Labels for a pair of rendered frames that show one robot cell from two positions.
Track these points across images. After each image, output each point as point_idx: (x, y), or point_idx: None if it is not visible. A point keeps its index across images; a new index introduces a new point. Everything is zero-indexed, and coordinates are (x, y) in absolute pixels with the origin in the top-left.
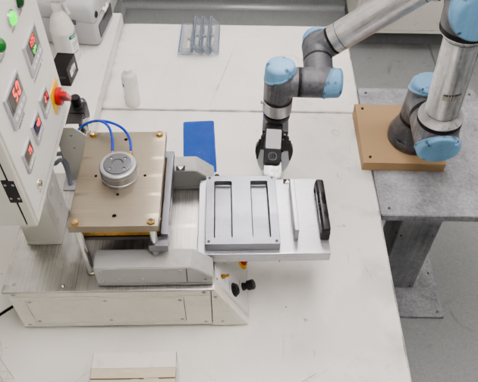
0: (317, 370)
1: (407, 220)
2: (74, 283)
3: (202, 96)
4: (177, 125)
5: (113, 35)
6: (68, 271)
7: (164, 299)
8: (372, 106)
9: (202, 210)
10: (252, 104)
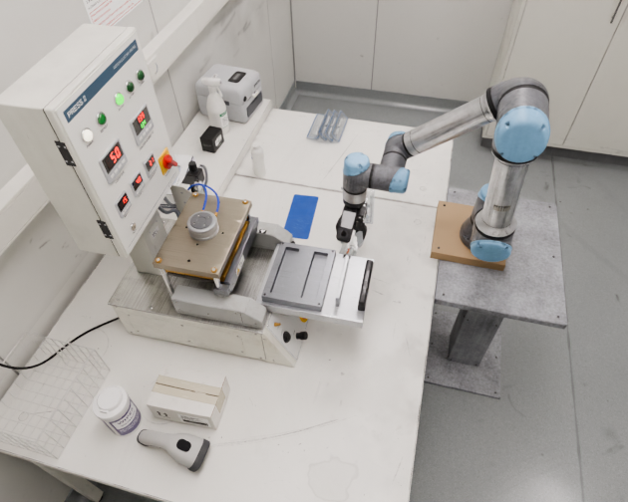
0: (339, 416)
1: (458, 307)
2: (160, 307)
3: (315, 175)
4: (288, 196)
5: (259, 117)
6: (158, 297)
7: (225, 333)
8: (454, 204)
9: (270, 268)
10: None
